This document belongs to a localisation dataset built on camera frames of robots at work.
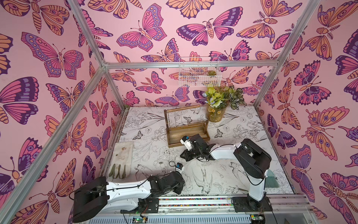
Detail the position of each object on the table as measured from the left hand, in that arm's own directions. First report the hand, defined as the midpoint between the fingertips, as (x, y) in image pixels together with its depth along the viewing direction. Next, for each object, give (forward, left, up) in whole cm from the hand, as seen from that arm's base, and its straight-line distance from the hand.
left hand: (184, 183), depth 81 cm
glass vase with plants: (+52, -24, +18) cm, 60 cm away
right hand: (+17, +2, +1) cm, 18 cm away
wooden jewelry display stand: (+34, +7, 0) cm, 35 cm away
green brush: (+1, -50, 0) cm, 50 cm away
